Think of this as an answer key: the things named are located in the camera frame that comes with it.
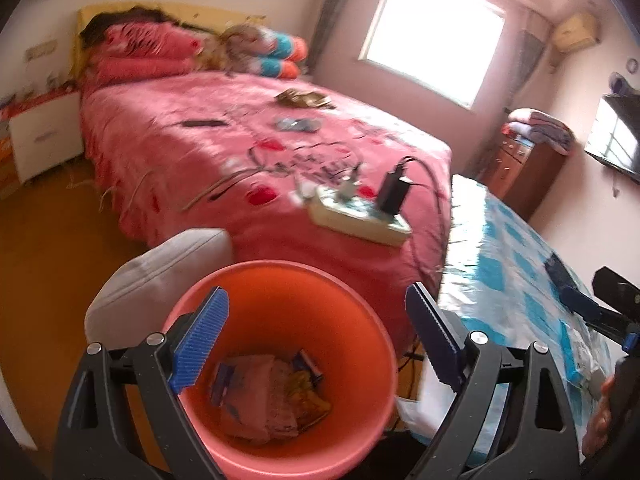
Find trash wrappers in bucket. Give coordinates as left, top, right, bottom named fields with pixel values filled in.
left=210, top=350, right=332, bottom=444

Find person's right hand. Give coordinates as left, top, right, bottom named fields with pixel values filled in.
left=582, top=375, right=615, bottom=458

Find green white wipes pack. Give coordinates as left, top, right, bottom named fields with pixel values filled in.
left=559, top=321, right=611, bottom=399

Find dark blue milk carton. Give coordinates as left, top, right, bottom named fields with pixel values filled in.
left=544, top=252, right=579, bottom=290

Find blue white checkered tablecloth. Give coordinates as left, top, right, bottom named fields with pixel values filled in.
left=438, top=176, right=597, bottom=437

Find brown wooden cabinet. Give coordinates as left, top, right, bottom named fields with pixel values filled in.
left=480, top=136, right=567, bottom=221

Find folded blanket on cabinet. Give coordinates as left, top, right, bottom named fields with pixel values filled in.
left=501, top=108, right=576, bottom=156

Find orange plastic bucket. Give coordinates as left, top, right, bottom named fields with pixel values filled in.
left=164, top=260, right=397, bottom=479

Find black charger adapter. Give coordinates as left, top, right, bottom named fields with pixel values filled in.
left=375, top=170, right=412, bottom=216

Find air conditioner unit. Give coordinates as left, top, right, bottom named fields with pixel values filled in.
left=551, top=12, right=600, bottom=54

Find white power strip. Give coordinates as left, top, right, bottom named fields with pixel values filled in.
left=308, top=185, right=412, bottom=247

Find white small charger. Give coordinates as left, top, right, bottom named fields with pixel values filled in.
left=336, top=174, right=359, bottom=203

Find white bedside cabinet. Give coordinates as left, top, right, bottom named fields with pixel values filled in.
left=9, top=92, right=84, bottom=183

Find window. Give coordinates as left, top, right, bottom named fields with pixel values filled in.
left=359, top=0, right=506, bottom=110

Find pink bed cover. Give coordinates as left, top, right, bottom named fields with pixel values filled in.
left=80, top=72, right=451, bottom=350

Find white remote control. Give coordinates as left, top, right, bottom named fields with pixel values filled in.
left=273, top=117, right=322, bottom=133

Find olive green cloth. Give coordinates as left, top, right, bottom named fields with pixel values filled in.
left=274, top=88, right=335, bottom=110

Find folded pink blanket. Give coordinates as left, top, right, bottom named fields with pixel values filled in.
left=85, top=22, right=204, bottom=86

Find rolled colourful quilt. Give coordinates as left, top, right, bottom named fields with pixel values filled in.
left=221, top=23, right=308, bottom=79

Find grey curtain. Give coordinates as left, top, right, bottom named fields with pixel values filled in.
left=306, top=0, right=347, bottom=75

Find yellow wooden headboard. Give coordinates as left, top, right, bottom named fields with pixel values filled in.
left=70, top=1, right=270, bottom=79

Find wall mounted television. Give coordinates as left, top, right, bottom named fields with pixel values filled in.
left=585, top=94, right=640, bottom=183

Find black charger cable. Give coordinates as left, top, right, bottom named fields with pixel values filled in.
left=394, top=155, right=449, bottom=281

